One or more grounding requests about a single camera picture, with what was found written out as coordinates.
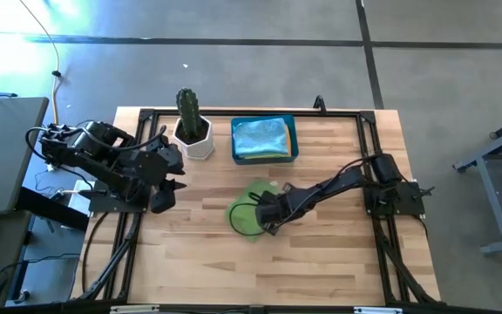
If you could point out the white planter pot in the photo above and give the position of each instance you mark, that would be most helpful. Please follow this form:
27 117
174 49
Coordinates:
198 148

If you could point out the blue plastic bin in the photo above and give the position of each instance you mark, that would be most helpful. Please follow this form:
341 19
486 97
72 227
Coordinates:
264 117

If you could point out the black aluminium table frame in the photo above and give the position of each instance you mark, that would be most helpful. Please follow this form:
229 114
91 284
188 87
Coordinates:
255 112

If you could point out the green cactus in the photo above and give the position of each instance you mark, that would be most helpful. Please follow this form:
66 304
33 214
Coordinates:
188 111

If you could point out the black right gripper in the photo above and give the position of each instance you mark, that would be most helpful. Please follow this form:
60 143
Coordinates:
275 208

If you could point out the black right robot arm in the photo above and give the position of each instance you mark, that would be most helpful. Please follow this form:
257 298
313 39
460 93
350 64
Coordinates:
347 183

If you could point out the blue microfiber towel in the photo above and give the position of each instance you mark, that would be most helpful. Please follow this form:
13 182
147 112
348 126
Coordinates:
260 137

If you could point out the grey desk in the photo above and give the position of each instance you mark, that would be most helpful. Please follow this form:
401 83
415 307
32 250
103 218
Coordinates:
7 152

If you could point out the grey metal table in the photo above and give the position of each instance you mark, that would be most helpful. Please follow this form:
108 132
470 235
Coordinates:
495 174

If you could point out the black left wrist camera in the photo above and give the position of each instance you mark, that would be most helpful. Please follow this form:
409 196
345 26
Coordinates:
163 201

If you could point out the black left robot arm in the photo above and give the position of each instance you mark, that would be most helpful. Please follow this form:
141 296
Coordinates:
98 157

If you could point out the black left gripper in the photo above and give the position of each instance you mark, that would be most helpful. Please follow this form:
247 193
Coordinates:
168 159

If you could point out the white box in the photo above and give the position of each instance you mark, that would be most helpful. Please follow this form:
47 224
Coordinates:
76 200

